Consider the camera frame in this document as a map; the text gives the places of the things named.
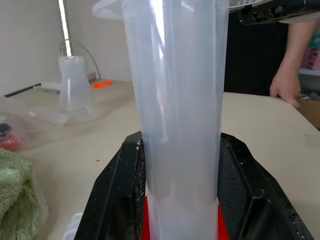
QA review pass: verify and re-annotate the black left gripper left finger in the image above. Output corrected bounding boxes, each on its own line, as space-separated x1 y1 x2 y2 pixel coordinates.
74 130 147 240

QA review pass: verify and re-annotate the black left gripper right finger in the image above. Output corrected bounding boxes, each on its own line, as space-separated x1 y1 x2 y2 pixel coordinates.
216 132 315 240

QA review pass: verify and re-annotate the translucent plastic graduated cylinder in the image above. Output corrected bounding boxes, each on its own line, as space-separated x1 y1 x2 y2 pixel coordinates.
91 0 230 240

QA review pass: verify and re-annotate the cup of red liquid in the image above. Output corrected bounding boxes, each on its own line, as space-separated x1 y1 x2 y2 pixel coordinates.
141 196 230 240

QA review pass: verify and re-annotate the bystander bare hand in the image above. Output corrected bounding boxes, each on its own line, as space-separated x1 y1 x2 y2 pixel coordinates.
269 71 301 109

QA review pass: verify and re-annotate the brown cardboard box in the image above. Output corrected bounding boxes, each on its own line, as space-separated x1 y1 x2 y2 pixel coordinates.
296 99 320 131

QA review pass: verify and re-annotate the green terry towel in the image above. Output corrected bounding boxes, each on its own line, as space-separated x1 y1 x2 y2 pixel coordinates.
0 147 43 240

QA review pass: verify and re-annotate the translucent plastic conical flask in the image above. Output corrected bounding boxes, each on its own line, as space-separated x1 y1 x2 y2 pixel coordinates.
57 55 98 126

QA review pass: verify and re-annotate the orange plastic piece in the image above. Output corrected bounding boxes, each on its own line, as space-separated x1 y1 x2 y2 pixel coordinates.
93 79 113 89

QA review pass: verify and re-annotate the clear plastic zip bag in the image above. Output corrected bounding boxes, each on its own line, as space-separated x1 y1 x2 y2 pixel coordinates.
0 95 68 152

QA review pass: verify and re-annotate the grey curved cable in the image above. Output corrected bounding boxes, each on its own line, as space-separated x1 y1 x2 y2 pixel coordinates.
71 41 102 80

